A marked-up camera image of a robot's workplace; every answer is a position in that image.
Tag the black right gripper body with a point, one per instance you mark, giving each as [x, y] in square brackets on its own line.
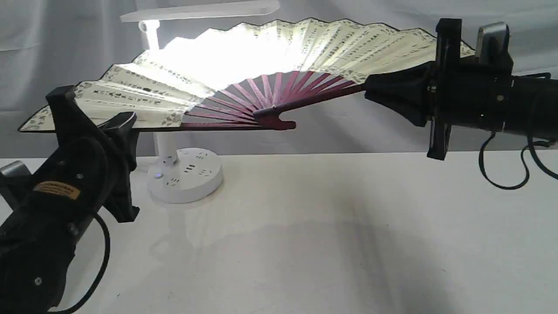
[465, 93]

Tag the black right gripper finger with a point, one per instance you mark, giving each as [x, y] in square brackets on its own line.
[414, 108]
[411, 82]

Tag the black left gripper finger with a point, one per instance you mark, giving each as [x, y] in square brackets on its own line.
[120, 127]
[126, 142]

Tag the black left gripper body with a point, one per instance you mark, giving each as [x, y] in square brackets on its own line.
[84, 174]

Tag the cream paper folding fan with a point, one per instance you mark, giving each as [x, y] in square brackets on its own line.
[244, 77]

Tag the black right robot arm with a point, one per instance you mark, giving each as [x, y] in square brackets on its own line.
[532, 106]

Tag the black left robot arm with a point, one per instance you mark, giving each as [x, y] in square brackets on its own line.
[35, 286]

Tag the white desk lamp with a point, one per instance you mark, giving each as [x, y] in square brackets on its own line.
[185, 175]

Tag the grey backdrop curtain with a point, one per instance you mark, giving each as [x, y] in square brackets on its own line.
[49, 43]

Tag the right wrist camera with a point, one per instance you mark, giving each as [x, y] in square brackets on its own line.
[492, 45]

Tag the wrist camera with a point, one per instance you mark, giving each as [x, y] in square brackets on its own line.
[492, 45]
[14, 183]

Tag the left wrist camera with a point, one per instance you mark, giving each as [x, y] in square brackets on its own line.
[14, 183]

